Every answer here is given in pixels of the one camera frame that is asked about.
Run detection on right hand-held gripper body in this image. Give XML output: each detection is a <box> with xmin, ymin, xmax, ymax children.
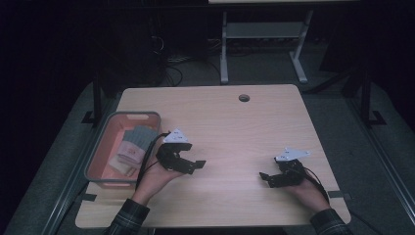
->
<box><xmin>274</xmin><ymin>147</ymin><xmax>312</xmax><ymax>188</ymax></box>

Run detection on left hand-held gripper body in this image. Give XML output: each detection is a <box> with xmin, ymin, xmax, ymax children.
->
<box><xmin>156</xmin><ymin>127</ymin><xmax>191</xmax><ymax>173</ymax></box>

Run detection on cream glove with orange animal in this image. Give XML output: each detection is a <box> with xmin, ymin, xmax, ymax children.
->
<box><xmin>108</xmin><ymin>154</ymin><xmax>139</xmax><ymax>178</ymax></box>

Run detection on pink basket with grey rim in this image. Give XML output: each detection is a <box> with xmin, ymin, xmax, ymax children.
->
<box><xmin>84</xmin><ymin>111</ymin><xmax>162</xmax><ymax>190</ymax></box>

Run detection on person's right hand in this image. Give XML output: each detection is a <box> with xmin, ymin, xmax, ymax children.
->
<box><xmin>283</xmin><ymin>177</ymin><xmax>332</xmax><ymax>216</ymax></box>

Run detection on person's left hand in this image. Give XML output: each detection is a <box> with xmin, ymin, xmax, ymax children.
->
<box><xmin>131</xmin><ymin>156</ymin><xmax>186</xmax><ymax>207</ymax></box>

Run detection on dark cabinet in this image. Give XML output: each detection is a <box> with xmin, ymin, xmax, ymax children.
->
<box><xmin>97</xmin><ymin>9</ymin><xmax>168</xmax><ymax>96</ymax></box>

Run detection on grey metal stand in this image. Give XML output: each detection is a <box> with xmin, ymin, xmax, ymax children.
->
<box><xmin>219</xmin><ymin>9</ymin><xmax>315</xmax><ymax>85</ymax></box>

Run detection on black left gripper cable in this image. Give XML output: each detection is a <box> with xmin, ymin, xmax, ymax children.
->
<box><xmin>134</xmin><ymin>131</ymin><xmax>171</xmax><ymax>191</ymax></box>

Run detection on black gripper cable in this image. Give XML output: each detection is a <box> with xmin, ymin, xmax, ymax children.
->
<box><xmin>300</xmin><ymin>166</ymin><xmax>331</xmax><ymax>204</ymax></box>
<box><xmin>134</xmin><ymin>131</ymin><xmax>171</xmax><ymax>191</ymax></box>

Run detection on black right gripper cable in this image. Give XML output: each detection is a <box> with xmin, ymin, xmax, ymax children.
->
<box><xmin>300</xmin><ymin>166</ymin><xmax>331</xmax><ymax>204</ymax></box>

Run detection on black floor cables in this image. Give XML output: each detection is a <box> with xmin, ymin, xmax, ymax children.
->
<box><xmin>161</xmin><ymin>53</ymin><xmax>223</xmax><ymax>88</ymax></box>

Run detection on black metal post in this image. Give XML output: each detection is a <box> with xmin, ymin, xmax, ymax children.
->
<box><xmin>80</xmin><ymin>70</ymin><xmax>103</xmax><ymax>126</ymax></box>
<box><xmin>358</xmin><ymin>65</ymin><xmax>388</xmax><ymax>129</ymax></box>

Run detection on grey metal floor rail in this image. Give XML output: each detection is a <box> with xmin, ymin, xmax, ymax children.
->
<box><xmin>40</xmin><ymin>97</ymin><xmax>114</xmax><ymax>235</ymax></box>
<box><xmin>344</xmin><ymin>96</ymin><xmax>415</xmax><ymax>226</ymax></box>

